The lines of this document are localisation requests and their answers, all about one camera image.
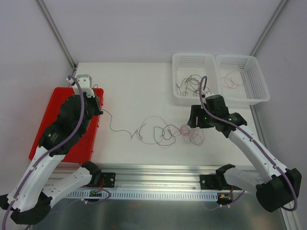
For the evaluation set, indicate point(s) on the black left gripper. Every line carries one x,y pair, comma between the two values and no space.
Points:
95,105

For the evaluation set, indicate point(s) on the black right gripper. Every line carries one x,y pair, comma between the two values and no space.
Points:
196,117

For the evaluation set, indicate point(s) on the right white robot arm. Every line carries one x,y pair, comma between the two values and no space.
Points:
276,186

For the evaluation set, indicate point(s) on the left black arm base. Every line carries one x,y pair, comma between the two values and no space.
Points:
107,180

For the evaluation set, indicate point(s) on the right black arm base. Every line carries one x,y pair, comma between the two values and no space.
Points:
209,182

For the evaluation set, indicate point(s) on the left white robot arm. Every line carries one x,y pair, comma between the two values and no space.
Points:
32,199

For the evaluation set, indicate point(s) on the red plastic tray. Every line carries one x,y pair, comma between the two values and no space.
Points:
82,151

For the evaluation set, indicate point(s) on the left white plastic basket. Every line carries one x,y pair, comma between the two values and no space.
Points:
187,72

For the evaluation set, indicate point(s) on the white plastic basket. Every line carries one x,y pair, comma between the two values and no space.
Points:
242,82
187,72

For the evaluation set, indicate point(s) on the right white plastic basket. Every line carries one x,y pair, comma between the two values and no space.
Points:
242,82

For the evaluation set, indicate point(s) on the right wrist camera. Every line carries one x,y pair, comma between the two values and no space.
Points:
207,94

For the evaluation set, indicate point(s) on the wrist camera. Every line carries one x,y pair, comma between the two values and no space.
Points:
85,83
207,94

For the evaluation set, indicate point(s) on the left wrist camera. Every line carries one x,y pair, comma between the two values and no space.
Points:
85,83

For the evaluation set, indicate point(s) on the left aluminium frame post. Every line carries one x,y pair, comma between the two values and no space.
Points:
54,29

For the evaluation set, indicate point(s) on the aluminium frame post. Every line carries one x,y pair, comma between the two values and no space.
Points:
54,29
269,27

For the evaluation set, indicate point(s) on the white slotted cable duct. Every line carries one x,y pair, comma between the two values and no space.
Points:
145,195

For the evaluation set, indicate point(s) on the aluminium table rail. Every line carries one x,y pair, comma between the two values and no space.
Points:
157,177

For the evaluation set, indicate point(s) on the right aluminium frame post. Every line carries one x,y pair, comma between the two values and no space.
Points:
269,27

